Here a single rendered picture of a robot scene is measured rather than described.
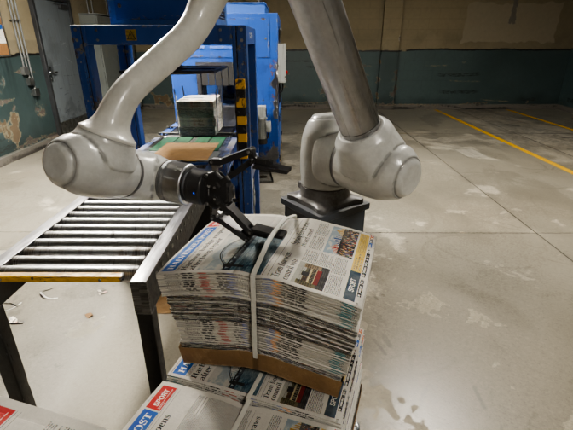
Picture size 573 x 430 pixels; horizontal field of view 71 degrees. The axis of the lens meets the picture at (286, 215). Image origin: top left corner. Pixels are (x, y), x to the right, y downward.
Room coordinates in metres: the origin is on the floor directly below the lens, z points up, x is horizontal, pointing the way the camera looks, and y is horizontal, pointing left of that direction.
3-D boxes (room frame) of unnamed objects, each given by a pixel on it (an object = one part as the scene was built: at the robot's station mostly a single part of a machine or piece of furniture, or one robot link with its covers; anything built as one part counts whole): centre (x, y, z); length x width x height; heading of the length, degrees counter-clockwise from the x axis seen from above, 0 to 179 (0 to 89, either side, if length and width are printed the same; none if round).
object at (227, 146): (2.73, 0.69, 0.75); 0.70 x 0.65 x 0.10; 0
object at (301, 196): (1.22, -0.11, 1.03); 0.22 x 0.18 x 0.06; 35
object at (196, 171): (0.80, 0.16, 1.18); 0.09 x 0.07 x 0.08; 72
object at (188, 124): (3.30, 0.69, 0.93); 0.38 x 0.30 x 0.26; 0
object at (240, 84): (2.37, 0.26, 1.05); 0.05 x 0.05 x 0.45; 0
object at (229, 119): (3.86, 0.69, 0.75); 1.53 x 0.64 x 0.10; 0
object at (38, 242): (1.32, 0.70, 0.77); 0.47 x 0.05 x 0.05; 90
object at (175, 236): (1.71, 0.44, 0.74); 1.34 x 0.05 x 0.12; 0
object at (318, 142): (1.20, -0.13, 1.17); 0.18 x 0.16 x 0.22; 36
